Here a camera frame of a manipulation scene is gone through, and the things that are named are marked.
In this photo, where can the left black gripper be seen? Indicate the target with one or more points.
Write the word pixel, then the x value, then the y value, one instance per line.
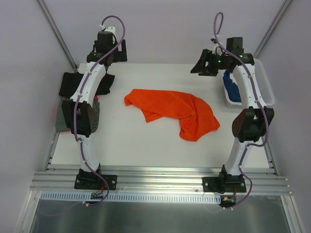
pixel 122 51

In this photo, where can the white slotted cable duct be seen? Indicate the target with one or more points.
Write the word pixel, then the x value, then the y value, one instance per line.
pixel 132 197

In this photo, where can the black folded t shirt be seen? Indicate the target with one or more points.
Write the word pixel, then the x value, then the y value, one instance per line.
pixel 71 81

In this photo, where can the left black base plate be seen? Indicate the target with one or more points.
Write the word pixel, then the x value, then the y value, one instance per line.
pixel 90 181

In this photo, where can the aluminium mounting rail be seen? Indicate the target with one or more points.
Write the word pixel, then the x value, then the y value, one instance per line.
pixel 142 163

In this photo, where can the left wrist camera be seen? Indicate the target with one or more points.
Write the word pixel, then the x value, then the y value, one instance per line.
pixel 111 29

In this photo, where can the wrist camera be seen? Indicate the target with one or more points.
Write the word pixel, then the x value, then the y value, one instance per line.
pixel 217 50
pixel 111 29

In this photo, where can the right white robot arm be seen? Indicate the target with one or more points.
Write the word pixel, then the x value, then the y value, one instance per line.
pixel 251 127

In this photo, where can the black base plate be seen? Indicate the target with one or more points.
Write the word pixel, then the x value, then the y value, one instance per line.
pixel 222 185
pixel 90 181

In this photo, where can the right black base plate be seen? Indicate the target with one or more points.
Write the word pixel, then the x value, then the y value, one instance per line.
pixel 222 185

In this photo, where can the orange t shirt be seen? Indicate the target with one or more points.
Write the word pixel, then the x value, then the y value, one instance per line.
pixel 196 117

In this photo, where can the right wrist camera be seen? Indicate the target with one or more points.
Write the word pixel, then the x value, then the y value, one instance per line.
pixel 217 50

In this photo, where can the blue t shirt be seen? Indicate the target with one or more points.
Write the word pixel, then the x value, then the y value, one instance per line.
pixel 231 88

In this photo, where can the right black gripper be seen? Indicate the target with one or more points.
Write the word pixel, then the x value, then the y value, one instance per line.
pixel 208 62

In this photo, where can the grey folded t shirt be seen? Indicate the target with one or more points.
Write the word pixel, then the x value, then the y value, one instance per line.
pixel 87 117

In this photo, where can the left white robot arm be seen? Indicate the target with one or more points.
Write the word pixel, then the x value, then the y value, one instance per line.
pixel 86 91

